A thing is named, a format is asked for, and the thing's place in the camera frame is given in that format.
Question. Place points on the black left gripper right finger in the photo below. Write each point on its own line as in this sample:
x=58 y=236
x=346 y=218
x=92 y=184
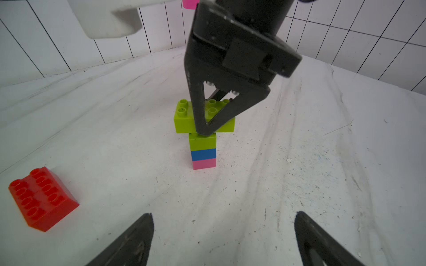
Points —
x=317 y=247

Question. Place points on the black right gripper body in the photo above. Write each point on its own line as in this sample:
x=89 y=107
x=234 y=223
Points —
x=240 y=37

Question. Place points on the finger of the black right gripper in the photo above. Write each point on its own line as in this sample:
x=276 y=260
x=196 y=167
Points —
x=251 y=92

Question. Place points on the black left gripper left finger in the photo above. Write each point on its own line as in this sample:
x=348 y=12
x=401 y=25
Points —
x=131 y=248

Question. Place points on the lime long lego brick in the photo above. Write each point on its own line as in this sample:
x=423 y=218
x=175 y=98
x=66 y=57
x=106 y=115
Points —
x=184 y=117

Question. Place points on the lime small lego brick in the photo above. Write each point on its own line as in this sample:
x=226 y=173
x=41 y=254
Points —
x=198 y=142

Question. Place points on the blue small lego brick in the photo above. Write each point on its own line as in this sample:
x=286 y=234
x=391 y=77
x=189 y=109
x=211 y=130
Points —
x=200 y=155

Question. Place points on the pink small lego brick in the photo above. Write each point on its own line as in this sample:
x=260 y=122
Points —
x=203 y=164

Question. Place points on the red lego brick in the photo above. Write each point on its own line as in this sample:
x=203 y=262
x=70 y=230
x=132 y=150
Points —
x=42 y=198

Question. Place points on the pink wine glass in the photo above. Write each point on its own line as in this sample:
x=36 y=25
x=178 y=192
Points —
x=190 y=4

